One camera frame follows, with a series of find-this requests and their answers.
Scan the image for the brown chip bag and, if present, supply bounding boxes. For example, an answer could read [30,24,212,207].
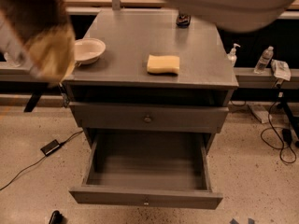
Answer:
[0,0,75,83]

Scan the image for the white bowl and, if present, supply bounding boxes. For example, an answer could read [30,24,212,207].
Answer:
[75,38,106,64]

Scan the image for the black power adapter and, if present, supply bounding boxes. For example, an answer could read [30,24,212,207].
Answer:
[40,140,60,157]

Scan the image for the blue soda can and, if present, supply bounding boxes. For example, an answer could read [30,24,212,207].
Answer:
[176,13,191,27]

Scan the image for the clear water bottle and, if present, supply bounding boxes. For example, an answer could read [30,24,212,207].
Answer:
[253,46,274,74]

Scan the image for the black cable on floor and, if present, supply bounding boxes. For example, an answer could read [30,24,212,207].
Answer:
[0,130,84,192]
[260,91,298,165]

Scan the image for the yellow sponge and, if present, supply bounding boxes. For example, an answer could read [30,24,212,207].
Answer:
[147,55,180,75]

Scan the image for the closed grey upper drawer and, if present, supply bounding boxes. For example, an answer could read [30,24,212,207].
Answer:
[69,102,228,133]

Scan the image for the black cable on floor right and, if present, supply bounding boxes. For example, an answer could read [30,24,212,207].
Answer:
[260,91,298,165]

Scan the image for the clear pump bottle right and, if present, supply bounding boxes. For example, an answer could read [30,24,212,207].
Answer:
[227,43,240,66]

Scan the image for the black object at floor bottom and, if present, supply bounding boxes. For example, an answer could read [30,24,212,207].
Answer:
[49,210,64,224]

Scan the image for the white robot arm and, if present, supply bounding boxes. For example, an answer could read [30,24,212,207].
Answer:
[164,0,295,33]

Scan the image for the open grey lower drawer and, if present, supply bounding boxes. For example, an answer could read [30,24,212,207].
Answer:
[69,130,222,210]

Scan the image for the grey wooden drawer cabinet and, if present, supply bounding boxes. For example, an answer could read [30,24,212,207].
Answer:
[64,9,238,146]

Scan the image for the black cable on floor left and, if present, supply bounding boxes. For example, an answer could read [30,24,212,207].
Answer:
[0,130,84,192]

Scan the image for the clear plastic packet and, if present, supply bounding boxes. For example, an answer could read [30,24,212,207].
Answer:
[271,60,292,81]

